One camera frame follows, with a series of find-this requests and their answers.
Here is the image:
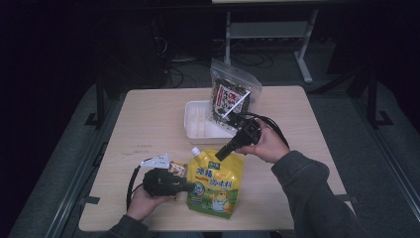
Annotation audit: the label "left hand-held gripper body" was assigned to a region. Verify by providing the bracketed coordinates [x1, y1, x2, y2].
[139, 153, 186, 198]

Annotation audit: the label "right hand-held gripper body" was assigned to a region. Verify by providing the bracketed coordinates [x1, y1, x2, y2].
[214, 89, 263, 163]

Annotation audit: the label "small gold snack packet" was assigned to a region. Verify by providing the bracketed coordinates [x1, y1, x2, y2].
[167, 161, 188, 179]

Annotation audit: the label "clear bag of dark seaweed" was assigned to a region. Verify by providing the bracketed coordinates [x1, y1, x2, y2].
[204, 58, 263, 129]

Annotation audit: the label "yellow spout pouch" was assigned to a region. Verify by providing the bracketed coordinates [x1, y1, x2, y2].
[185, 146, 246, 220]

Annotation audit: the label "white plastic container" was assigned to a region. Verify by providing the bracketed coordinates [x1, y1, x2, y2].
[183, 99, 240, 146]

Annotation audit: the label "person's left hand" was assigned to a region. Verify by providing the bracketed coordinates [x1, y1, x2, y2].
[126, 185, 178, 221]

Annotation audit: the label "person's right hand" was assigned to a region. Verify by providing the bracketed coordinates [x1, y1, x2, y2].
[234, 119, 291, 165]

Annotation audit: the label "black tape strip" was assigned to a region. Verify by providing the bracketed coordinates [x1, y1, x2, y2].
[336, 193, 360, 204]
[80, 195, 101, 205]

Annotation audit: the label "black metal stand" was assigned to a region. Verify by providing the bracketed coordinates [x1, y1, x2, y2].
[83, 72, 107, 129]
[366, 69, 394, 129]

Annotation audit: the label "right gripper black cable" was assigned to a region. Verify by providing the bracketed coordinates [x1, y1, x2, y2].
[237, 111, 290, 149]

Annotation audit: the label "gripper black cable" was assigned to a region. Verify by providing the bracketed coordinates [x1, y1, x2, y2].
[125, 165, 144, 211]
[237, 111, 290, 149]

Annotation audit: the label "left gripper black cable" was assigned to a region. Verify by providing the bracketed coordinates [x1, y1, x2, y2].
[125, 165, 144, 211]

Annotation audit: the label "black floor cables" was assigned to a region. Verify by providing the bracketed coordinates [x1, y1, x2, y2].
[152, 19, 275, 89]

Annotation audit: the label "white metal desk frame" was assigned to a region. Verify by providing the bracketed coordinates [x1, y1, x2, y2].
[211, 0, 352, 85]

